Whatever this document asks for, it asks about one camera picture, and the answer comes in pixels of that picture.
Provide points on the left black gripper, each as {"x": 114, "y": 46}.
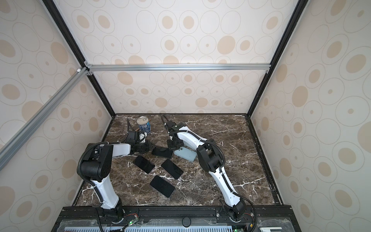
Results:
{"x": 149, "y": 147}

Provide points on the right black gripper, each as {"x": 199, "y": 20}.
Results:
{"x": 169, "y": 145}

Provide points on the black phone case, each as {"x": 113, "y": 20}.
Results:
{"x": 162, "y": 152}

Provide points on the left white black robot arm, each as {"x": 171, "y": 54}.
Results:
{"x": 95, "y": 163}

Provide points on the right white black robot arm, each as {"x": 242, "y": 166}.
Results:
{"x": 212, "y": 160}

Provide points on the black phone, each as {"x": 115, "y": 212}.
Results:
{"x": 162, "y": 186}
{"x": 172, "y": 169}
{"x": 144, "y": 164}

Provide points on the light blue phone middle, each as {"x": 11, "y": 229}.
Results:
{"x": 186, "y": 153}

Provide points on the black phone centre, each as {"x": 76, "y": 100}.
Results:
{"x": 172, "y": 169}

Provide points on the black phone front left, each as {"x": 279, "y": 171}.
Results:
{"x": 162, "y": 186}

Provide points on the blue white tin can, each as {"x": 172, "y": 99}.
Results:
{"x": 144, "y": 124}

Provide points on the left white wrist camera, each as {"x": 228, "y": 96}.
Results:
{"x": 142, "y": 137}

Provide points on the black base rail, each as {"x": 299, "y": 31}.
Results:
{"x": 175, "y": 219}

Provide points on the horizontal aluminium rail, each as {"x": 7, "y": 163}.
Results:
{"x": 179, "y": 67}

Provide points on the left diagonal aluminium rail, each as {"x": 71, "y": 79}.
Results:
{"x": 23, "y": 135}

